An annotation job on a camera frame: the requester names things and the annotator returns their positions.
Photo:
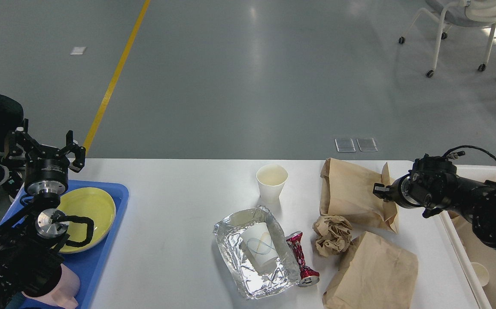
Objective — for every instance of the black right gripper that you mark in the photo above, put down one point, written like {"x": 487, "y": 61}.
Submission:
{"x": 397, "y": 192}

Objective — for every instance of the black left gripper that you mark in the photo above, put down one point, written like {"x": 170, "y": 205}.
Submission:
{"x": 45, "y": 172}

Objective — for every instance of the brown paper bag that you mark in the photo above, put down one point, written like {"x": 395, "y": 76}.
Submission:
{"x": 373, "y": 274}
{"x": 347, "y": 191}

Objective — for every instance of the yellow plastic plate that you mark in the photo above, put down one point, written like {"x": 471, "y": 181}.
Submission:
{"x": 94, "y": 203}

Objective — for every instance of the pink mug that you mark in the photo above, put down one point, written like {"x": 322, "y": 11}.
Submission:
{"x": 60, "y": 290}

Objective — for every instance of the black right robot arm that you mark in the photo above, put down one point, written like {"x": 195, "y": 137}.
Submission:
{"x": 433, "y": 184}

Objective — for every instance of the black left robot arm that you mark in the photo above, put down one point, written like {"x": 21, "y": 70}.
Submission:
{"x": 31, "y": 239}

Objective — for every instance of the transparent floor plate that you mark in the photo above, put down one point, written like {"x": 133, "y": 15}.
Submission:
{"x": 345, "y": 145}
{"x": 367, "y": 144}

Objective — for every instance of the crumpled brown paper ball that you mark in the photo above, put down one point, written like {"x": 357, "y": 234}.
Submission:
{"x": 334, "y": 235}

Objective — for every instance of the white floor label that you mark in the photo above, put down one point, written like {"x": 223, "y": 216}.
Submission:
{"x": 78, "y": 50}

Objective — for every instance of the white paper cup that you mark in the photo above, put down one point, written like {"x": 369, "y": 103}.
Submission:
{"x": 271, "y": 179}

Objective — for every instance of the crushed red can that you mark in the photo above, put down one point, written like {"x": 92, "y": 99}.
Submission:
{"x": 309, "y": 277}

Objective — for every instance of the small white cup in bin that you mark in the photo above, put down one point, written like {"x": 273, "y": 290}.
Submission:
{"x": 481, "y": 272}

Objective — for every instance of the aluminium foil tray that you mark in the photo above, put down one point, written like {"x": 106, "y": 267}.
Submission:
{"x": 256, "y": 282}

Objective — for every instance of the white plastic bin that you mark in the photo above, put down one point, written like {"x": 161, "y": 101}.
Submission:
{"x": 469, "y": 249}

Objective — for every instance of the white rolling chair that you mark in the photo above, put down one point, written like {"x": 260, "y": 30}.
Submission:
{"x": 475, "y": 14}

